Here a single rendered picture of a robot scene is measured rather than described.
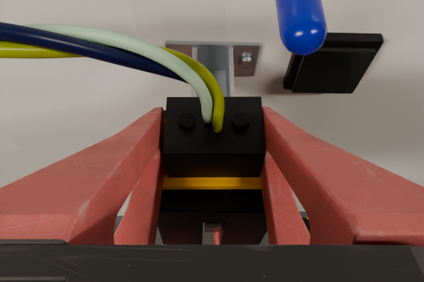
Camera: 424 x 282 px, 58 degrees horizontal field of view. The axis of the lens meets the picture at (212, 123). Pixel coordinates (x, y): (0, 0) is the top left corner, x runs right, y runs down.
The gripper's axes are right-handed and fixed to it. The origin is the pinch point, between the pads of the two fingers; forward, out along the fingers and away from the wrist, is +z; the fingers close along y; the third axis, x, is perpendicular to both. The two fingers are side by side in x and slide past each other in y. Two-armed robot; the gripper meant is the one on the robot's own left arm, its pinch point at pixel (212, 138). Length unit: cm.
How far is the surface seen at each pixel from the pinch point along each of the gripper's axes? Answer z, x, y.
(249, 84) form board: 9.0, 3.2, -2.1
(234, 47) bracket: 7.5, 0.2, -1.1
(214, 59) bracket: 7.8, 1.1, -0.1
